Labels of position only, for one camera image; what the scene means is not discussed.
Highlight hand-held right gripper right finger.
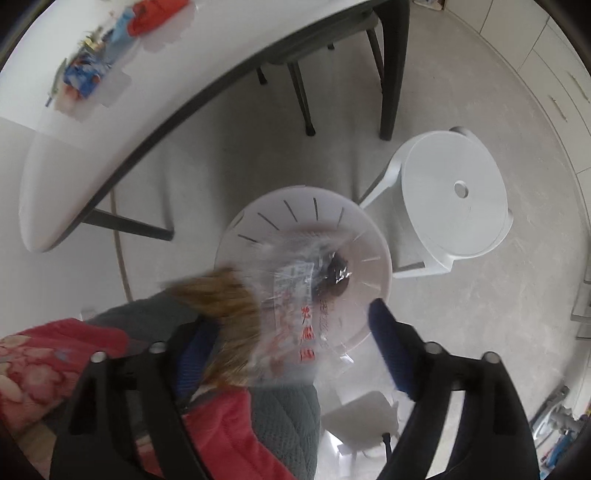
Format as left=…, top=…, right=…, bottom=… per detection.
left=367, top=298, right=541, bottom=480

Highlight cream cabinet drawers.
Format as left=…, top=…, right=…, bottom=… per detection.
left=411, top=0, right=591, bottom=172

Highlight dark table leg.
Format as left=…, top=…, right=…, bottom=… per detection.
left=379, top=0, right=411, bottom=141
left=81, top=208, right=175, bottom=241

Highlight clear printed plastic wrapper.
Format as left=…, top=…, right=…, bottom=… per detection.
left=249, top=226, right=365, bottom=385

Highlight grey chair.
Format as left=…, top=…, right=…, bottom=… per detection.
left=256, top=9, right=386, bottom=137

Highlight blue white snack packet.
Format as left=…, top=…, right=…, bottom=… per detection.
left=62, top=51, right=114, bottom=100

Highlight grey floor cleaner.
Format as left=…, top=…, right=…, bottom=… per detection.
left=530, top=385, right=583, bottom=464

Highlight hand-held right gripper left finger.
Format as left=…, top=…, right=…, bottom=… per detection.
left=48, top=318, right=222, bottom=480

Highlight red floral jacket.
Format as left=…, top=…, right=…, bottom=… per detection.
left=0, top=318, right=296, bottom=480

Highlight white plastic object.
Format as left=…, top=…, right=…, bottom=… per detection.
left=321, top=391, right=400, bottom=462

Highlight white plastic stool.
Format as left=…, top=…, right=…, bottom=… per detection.
left=358, top=127, right=514, bottom=280

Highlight person's brown hair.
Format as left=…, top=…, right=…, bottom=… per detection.
left=161, top=267, right=265, bottom=393

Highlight light blue wrapper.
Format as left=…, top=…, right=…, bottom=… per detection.
left=110, top=9, right=139, bottom=43

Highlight brown floor cable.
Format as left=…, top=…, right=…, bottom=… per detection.
left=110, top=189, right=136, bottom=300

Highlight white slotted trash bin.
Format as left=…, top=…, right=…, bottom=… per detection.
left=216, top=185, right=394, bottom=365

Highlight red snack wrapper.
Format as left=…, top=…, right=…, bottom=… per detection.
left=127, top=0, right=192, bottom=38

